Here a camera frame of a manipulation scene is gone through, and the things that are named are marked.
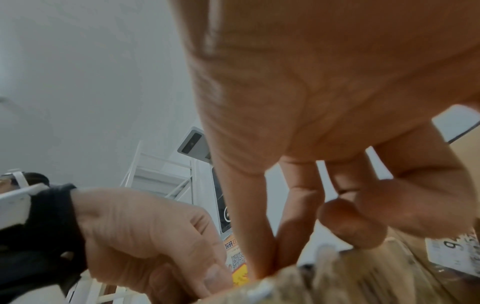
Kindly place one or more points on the person's left hand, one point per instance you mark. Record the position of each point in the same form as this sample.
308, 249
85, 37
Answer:
142, 231

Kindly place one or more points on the person's right hand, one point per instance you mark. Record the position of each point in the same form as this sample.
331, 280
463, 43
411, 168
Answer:
318, 89

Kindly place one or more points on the beige bundle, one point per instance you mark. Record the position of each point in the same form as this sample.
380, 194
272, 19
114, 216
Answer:
337, 279

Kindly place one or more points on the white metal shelf rack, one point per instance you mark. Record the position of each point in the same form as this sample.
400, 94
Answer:
157, 178

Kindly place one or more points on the orange and yellow sticker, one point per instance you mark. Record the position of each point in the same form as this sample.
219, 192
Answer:
236, 261

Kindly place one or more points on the white machine with grey panel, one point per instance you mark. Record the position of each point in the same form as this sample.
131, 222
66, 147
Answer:
193, 145

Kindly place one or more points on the brown cardboard box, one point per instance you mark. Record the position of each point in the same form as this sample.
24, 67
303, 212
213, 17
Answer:
461, 166

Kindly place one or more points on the white paper label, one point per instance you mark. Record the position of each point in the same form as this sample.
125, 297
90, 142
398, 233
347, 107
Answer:
453, 252

